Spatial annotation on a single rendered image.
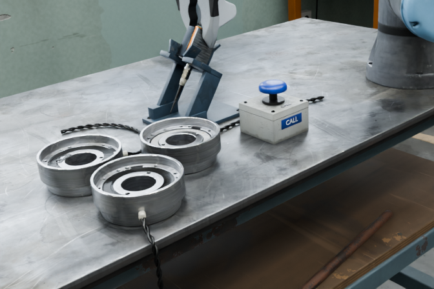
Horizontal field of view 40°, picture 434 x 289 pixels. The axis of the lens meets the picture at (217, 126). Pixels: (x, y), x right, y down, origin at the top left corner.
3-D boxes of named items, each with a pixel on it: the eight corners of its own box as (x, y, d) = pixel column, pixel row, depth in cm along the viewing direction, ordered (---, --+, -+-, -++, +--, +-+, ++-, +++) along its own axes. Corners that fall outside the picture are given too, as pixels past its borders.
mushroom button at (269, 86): (273, 122, 83) (272, 88, 81) (254, 115, 86) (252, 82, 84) (293, 114, 85) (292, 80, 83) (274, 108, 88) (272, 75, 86)
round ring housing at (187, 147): (197, 183, 73) (194, 153, 71) (127, 169, 77) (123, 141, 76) (235, 149, 81) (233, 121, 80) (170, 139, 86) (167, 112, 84)
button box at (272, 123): (274, 144, 82) (273, 111, 80) (239, 131, 87) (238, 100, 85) (314, 128, 86) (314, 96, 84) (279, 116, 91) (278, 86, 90)
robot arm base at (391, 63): (398, 59, 115) (401, 7, 111) (473, 73, 104) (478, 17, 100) (348, 77, 107) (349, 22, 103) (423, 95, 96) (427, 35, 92)
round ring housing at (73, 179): (56, 209, 69) (50, 177, 68) (32, 176, 78) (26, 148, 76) (139, 182, 74) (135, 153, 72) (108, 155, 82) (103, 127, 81)
